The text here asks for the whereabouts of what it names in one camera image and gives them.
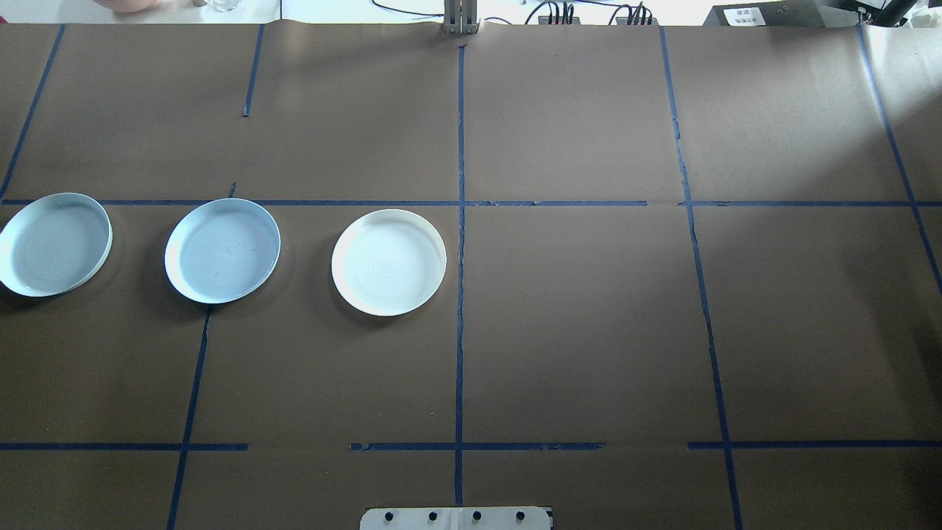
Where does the thin black pendant cable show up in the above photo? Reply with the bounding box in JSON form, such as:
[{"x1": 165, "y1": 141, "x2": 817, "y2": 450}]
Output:
[{"x1": 370, "y1": 0, "x2": 445, "y2": 18}]

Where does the light blue round plate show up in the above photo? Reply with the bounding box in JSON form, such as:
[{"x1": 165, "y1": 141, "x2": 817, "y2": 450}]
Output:
[
  {"x1": 0, "y1": 192, "x2": 113, "y2": 298},
  {"x1": 164, "y1": 198, "x2": 282, "y2": 305}
]

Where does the black box with white label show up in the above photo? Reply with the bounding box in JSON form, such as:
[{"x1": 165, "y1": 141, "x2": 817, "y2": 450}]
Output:
[{"x1": 703, "y1": 2, "x2": 831, "y2": 27}]

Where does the aluminium profile post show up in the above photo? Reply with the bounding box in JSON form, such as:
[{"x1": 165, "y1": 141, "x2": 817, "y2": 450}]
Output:
[{"x1": 443, "y1": 0, "x2": 481, "y2": 36}]

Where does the white round plate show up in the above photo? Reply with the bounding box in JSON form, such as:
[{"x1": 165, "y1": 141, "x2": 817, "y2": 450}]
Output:
[{"x1": 331, "y1": 209, "x2": 447, "y2": 317}]

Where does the white pedestal column with base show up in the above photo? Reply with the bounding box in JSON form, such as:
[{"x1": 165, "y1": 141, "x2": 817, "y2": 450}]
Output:
[{"x1": 359, "y1": 506, "x2": 554, "y2": 530}]

